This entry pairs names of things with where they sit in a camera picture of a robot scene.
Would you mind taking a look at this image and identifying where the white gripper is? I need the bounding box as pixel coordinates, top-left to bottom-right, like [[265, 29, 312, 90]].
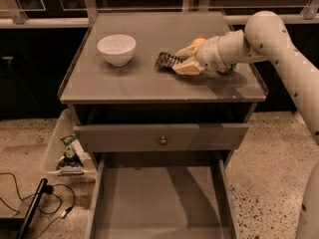
[[172, 36, 226, 76]]

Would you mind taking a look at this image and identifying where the black rxbar chocolate bar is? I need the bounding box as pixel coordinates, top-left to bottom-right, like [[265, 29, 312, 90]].
[[156, 52, 183, 71]]

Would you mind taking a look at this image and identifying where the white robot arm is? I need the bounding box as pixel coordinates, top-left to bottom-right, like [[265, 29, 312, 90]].
[[173, 11, 319, 239]]

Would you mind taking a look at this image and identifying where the grey top drawer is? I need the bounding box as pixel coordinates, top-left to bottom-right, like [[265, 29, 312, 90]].
[[74, 123, 248, 152]]

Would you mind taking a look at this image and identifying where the round drawer knob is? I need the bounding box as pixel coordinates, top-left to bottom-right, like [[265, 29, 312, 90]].
[[159, 136, 167, 145]]

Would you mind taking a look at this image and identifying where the grey drawer cabinet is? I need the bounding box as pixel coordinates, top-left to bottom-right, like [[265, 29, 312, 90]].
[[59, 12, 267, 126]]

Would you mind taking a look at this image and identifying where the grey open middle drawer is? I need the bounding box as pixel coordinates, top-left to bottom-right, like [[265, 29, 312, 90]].
[[85, 151, 240, 239]]

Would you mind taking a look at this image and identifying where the orange fruit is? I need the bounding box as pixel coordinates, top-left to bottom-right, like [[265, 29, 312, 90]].
[[191, 38, 204, 47]]

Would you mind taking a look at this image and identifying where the green soda can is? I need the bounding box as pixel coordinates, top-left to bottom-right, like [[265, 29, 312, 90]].
[[218, 64, 236, 75]]

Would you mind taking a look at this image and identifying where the white ceramic bowl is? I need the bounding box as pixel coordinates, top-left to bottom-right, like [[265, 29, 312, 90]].
[[97, 34, 137, 67]]

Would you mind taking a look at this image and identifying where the green snack bag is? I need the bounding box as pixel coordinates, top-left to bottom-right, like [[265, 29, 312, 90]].
[[56, 134, 83, 170]]

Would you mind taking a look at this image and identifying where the clear plastic bin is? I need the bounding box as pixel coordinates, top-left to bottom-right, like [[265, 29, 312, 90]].
[[41, 110, 97, 183]]

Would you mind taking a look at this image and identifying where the black flat bar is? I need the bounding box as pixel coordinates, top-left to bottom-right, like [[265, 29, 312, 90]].
[[15, 178, 48, 239]]

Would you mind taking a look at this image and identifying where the black cable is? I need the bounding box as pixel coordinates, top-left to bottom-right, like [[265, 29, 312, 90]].
[[0, 172, 77, 239]]

